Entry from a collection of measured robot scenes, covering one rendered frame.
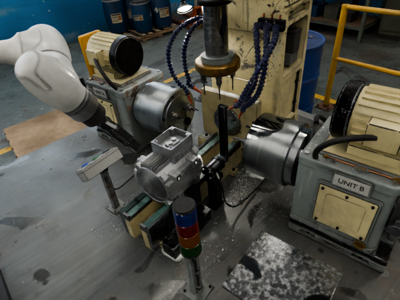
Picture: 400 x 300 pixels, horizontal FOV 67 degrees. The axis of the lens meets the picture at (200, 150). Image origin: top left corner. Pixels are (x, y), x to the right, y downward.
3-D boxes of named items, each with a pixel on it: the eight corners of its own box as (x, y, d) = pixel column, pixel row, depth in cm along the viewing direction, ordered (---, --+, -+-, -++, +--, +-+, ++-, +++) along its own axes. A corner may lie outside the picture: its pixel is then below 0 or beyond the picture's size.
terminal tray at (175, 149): (173, 140, 123) (171, 125, 119) (194, 149, 118) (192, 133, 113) (153, 156, 116) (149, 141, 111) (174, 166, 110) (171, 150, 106)
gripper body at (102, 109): (103, 102, 86) (122, 119, 93) (86, 95, 90) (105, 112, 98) (88, 124, 84) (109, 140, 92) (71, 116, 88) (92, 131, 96)
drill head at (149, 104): (153, 108, 178) (145, 67, 163) (203, 125, 159) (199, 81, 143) (121, 128, 163) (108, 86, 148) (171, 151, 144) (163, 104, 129)
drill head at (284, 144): (253, 144, 143) (255, 96, 128) (344, 176, 122) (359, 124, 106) (223, 174, 128) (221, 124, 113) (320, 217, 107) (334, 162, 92)
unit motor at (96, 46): (119, 95, 188) (100, 24, 162) (157, 108, 171) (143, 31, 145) (84, 113, 173) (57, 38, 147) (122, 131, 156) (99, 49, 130)
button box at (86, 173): (116, 158, 128) (109, 147, 127) (124, 156, 123) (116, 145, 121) (82, 182, 118) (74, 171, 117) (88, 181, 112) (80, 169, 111)
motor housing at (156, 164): (171, 165, 135) (164, 130, 123) (205, 181, 125) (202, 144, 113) (138, 193, 122) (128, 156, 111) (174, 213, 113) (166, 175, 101)
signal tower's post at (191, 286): (195, 274, 106) (181, 188, 80) (214, 287, 102) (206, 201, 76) (181, 292, 101) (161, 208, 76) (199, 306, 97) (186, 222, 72)
